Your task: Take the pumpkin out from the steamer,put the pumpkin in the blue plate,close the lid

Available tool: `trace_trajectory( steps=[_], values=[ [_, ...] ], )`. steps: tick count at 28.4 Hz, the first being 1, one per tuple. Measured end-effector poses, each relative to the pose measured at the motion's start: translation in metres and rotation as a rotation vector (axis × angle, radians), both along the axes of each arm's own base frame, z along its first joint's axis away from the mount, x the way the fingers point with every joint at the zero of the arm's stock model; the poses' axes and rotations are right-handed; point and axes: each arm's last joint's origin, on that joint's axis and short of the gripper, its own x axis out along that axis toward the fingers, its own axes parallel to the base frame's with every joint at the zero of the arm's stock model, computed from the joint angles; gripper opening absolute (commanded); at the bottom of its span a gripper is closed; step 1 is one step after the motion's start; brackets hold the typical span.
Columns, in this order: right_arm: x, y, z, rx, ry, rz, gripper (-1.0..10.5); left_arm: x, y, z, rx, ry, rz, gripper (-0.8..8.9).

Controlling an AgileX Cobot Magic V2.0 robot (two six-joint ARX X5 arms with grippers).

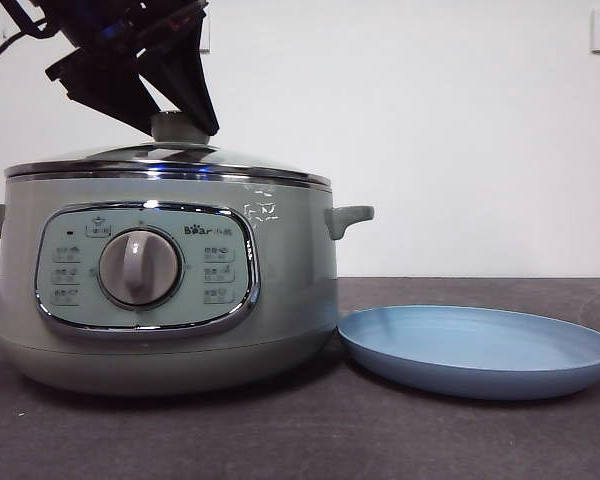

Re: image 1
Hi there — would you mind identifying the glass lid with green knob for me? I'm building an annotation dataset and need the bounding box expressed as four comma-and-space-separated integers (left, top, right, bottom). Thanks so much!
3, 111, 332, 188

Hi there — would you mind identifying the pale green electric steamer pot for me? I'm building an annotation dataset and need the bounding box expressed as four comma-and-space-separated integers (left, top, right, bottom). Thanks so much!
0, 172, 376, 399

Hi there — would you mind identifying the blue round plate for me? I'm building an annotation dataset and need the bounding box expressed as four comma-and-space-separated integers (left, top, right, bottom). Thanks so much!
336, 304, 600, 401

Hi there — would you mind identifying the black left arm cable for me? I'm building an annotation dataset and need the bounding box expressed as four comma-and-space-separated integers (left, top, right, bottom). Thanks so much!
0, 3, 79, 65

